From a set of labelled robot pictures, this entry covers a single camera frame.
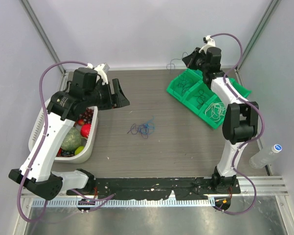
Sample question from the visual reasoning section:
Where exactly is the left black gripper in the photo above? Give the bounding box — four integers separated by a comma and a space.
85, 78, 130, 110

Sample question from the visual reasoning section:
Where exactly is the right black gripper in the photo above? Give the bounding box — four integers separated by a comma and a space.
181, 47, 208, 72

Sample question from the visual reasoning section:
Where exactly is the brown cable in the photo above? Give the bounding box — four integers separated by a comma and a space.
194, 89, 207, 108

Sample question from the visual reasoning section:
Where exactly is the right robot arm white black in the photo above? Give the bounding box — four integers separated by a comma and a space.
182, 47, 258, 193

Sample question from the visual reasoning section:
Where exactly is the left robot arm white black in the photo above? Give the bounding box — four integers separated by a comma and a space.
8, 64, 130, 200

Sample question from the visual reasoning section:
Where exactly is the green compartment bin tray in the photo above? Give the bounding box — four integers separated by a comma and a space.
166, 68, 252, 129

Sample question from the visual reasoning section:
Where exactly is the red grape bunch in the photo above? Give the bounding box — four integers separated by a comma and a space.
81, 108, 94, 124

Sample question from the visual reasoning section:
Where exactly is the red apple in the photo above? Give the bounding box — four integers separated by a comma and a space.
80, 123, 91, 138

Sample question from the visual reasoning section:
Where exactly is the green netted melon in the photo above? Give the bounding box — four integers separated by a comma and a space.
61, 127, 83, 151

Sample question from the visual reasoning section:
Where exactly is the yellow green small fruit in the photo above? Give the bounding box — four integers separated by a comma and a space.
74, 146, 85, 156

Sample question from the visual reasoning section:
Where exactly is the white plastic fruit basket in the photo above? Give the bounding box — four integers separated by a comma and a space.
28, 97, 99, 164

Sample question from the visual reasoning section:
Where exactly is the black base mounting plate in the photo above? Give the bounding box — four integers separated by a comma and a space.
79, 177, 241, 201

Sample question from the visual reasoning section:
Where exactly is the clear plastic water bottle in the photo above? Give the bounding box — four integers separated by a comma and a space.
249, 144, 282, 169

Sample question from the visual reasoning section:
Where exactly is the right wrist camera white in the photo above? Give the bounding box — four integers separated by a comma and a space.
199, 35, 216, 53

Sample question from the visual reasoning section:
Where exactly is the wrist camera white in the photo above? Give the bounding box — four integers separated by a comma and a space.
199, 35, 216, 53
86, 63, 110, 85

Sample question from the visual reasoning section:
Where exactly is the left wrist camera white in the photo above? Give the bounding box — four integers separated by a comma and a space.
86, 63, 110, 85

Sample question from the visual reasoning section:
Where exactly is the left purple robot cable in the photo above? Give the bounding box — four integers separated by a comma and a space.
16, 60, 93, 223

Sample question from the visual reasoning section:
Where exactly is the white slotted cable duct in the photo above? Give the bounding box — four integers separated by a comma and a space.
31, 197, 216, 208

